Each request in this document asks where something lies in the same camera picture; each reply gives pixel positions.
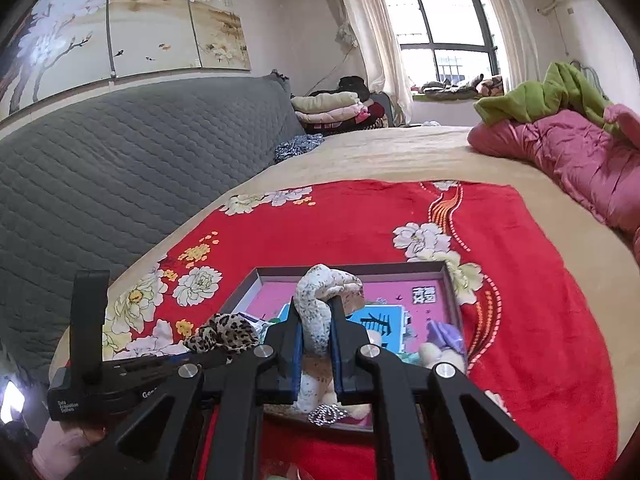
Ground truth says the leopard print plush cloth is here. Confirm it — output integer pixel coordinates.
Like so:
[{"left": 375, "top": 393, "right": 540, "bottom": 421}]
[{"left": 183, "top": 313, "right": 259, "bottom": 354}]

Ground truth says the cream floral plush toy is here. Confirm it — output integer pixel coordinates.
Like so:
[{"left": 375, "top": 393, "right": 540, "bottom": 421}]
[{"left": 283, "top": 264, "right": 468, "bottom": 426}]

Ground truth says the person's left hand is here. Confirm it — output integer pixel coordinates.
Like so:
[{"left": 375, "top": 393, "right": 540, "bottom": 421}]
[{"left": 32, "top": 419, "right": 106, "bottom": 480}]

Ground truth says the red floral blanket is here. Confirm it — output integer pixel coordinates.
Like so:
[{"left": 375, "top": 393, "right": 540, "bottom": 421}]
[{"left": 98, "top": 179, "right": 622, "bottom": 480}]

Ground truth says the grey quilted headboard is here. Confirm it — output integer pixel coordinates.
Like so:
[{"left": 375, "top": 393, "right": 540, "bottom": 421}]
[{"left": 1, "top": 74, "right": 302, "bottom": 382}]

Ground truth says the blue patterned cloth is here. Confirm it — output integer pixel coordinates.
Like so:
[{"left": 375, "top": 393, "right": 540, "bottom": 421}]
[{"left": 273, "top": 133, "right": 324, "bottom": 164}]

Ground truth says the pink crumpled quilt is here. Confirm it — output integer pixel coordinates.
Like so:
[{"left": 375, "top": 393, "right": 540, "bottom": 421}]
[{"left": 468, "top": 104, "right": 639, "bottom": 255}]

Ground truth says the stack of folded blankets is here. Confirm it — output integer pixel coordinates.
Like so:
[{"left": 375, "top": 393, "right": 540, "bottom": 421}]
[{"left": 291, "top": 76, "right": 390, "bottom": 136}]

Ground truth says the clutter on window sill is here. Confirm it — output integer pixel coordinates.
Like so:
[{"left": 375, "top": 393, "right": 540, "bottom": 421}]
[{"left": 413, "top": 74, "right": 504, "bottom": 102}]

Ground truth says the green blanket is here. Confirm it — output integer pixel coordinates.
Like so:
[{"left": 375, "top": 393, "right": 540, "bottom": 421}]
[{"left": 474, "top": 62, "right": 623, "bottom": 136}]

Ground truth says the right cream curtain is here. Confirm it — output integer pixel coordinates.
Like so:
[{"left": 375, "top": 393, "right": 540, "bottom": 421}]
[{"left": 489, "top": 0, "right": 540, "bottom": 90}]

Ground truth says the cream curtain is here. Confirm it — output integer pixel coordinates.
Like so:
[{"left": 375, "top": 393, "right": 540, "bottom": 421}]
[
  {"left": 489, "top": 0, "right": 540, "bottom": 90},
  {"left": 329, "top": 0, "right": 412, "bottom": 125}
]

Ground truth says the left cream curtain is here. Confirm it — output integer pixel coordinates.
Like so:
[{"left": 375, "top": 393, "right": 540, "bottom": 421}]
[{"left": 329, "top": 0, "right": 412, "bottom": 125}]

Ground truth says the blossom wall painting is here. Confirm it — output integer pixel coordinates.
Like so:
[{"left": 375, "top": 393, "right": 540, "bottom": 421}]
[{"left": 1, "top": 0, "right": 250, "bottom": 117}]

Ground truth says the window with dark frame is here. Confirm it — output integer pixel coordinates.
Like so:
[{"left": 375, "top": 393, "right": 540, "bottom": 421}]
[{"left": 385, "top": 0, "right": 499, "bottom": 93}]

